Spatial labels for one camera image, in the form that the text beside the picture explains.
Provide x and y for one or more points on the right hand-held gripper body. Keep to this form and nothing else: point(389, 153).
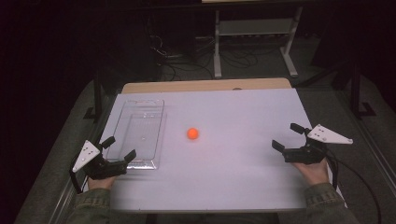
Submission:
point(311, 152)

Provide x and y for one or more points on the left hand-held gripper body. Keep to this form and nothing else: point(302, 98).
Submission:
point(99, 166)

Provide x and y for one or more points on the clear plastic tray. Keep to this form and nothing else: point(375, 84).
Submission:
point(140, 133)

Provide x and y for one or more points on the orange ball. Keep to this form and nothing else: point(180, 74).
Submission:
point(192, 133)

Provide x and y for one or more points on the person's left hand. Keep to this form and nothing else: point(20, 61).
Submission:
point(100, 183)

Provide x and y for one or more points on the person's right hand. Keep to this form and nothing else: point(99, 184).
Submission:
point(313, 174)

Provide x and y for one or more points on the white board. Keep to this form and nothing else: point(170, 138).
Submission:
point(230, 168)

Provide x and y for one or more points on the black metal stand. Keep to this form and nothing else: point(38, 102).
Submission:
point(356, 93)

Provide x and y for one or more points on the wooden table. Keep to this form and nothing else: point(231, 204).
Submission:
point(202, 85)

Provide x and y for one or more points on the white metal stand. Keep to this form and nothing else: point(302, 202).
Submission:
point(255, 28)

